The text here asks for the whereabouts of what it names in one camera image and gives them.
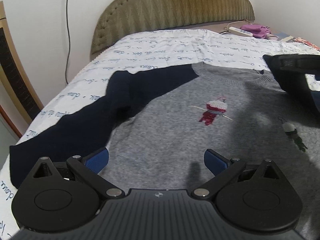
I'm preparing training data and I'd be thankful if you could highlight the wooden framed furniture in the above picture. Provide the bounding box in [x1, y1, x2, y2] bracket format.
[1, 2, 43, 138]

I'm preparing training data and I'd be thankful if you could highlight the colourful patterned fabric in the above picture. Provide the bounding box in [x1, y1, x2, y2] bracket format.
[281, 36, 320, 51]

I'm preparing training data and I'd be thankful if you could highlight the olive upholstered headboard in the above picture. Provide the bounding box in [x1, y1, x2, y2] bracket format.
[91, 0, 255, 55]

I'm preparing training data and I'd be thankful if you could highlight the black power cable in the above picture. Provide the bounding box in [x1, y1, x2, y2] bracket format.
[64, 0, 71, 85]

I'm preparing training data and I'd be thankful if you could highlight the white bedsheet with blue script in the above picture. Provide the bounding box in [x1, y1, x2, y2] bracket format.
[0, 28, 320, 240]

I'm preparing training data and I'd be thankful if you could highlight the purple cloth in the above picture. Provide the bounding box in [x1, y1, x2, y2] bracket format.
[240, 24, 271, 38]

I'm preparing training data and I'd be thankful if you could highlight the grey and navy knit sweater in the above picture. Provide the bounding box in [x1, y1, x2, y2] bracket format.
[10, 63, 319, 239]

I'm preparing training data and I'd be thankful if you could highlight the white power strip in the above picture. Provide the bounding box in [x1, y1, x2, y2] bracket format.
[228, 27, 253, 37]

